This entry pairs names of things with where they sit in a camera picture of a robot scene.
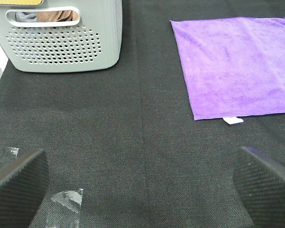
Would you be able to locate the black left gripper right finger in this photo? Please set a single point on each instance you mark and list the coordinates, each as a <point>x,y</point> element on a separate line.
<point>260,183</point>

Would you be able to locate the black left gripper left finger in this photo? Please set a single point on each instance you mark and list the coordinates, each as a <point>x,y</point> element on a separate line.
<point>23,185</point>

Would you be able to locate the purple microfibre towel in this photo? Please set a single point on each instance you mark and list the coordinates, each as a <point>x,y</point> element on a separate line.
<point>233,67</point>

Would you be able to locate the small clear tape scrap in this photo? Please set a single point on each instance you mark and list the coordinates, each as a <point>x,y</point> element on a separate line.
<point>13,151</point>

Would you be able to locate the clear tape piece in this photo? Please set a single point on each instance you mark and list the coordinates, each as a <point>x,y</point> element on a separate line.
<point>65,209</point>

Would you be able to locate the black table cloth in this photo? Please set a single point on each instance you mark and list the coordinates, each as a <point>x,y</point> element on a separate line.
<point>126,135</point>

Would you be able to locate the grey perforated laundry basket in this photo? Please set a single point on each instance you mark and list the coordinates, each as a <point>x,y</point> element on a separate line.
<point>91,43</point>

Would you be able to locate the grey towel in basket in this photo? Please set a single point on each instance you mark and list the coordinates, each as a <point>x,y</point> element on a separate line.
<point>25,17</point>

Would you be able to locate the brown towel in basket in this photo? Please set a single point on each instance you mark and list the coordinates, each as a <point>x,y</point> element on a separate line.
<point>57,16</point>

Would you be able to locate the yellow card on basket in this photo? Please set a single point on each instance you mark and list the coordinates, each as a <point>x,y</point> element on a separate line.
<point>20,2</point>

